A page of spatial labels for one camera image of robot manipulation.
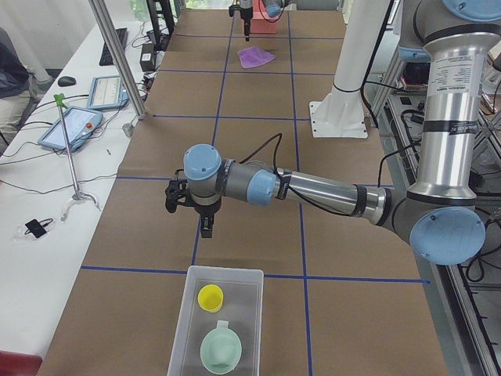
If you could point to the green grabber tool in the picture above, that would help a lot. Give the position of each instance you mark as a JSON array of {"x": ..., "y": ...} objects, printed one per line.
[{"x": 79, "y": 196}]

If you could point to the yellow plastic cup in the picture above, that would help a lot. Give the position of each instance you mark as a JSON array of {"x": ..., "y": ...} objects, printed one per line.
[{"x": 210, "y": 298}]

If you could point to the black computer mouse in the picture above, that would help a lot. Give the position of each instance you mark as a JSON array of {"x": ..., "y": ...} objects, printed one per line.
[{"x": 66, "y": 81}]

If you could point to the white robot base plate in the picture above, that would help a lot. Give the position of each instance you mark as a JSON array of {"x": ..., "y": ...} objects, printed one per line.
[{"x": 337, "y": 120}]

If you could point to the pink plastic tray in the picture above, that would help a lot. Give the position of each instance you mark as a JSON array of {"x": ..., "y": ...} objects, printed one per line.
[{"x": 259, "y": 25}]

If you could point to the black power adapter box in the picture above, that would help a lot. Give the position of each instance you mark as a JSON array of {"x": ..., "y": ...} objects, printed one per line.
[{"x": 148, "y": 57}]

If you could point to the purple microfiber cloth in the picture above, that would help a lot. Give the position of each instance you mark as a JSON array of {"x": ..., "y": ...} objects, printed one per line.
[{"x": 253, "y": 56}]

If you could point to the upper teach pendant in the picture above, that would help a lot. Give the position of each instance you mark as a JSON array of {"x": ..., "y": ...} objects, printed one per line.
[{"x": 107, "y": 93}]

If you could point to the lower teach pendant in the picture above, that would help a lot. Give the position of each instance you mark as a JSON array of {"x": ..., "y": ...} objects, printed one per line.
[{"x": 80, "y": 124}]

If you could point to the small black device on bench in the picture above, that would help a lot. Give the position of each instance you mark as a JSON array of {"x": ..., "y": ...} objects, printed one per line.
[{"x": 35, "y": 228}]

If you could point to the translucent plastic storage box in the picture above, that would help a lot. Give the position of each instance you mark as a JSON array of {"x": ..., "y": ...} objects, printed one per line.
[{"x": 241, "y": 309}]

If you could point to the teach pendant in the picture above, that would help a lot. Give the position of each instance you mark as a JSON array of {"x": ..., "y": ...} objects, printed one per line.
[
  {"x": 107, "y": 93},
  {"x": 80, "y": 124}
]

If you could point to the aluminium frame post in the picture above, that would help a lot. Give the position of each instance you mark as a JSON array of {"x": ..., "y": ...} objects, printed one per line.
[{"x": 106, "y": 26}]

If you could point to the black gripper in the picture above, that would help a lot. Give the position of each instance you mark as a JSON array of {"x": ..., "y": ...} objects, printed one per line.
[
  {"x": 246, "y": 16},
  {"x": 206, "y": 209}
]

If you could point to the green plastic bowl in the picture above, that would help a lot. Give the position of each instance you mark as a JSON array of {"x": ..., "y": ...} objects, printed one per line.
[{"x": 221, "y": 350}]

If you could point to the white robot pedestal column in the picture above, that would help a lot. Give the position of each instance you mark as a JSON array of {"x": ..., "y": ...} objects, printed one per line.
[{"x": 366, "y": 21}]

